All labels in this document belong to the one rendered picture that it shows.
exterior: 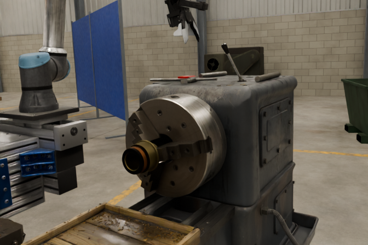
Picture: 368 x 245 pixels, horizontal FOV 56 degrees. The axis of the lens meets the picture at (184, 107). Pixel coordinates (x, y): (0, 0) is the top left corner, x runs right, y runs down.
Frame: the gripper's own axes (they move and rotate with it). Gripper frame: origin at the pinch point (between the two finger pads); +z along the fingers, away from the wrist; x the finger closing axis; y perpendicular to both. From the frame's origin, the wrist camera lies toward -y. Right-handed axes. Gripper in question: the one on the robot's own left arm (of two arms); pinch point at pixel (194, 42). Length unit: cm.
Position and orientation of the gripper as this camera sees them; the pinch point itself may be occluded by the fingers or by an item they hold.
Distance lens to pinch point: 144.2
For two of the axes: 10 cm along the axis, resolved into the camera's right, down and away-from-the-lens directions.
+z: 2.7, 9.6, 1.1
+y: -8.8, 2.0, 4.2
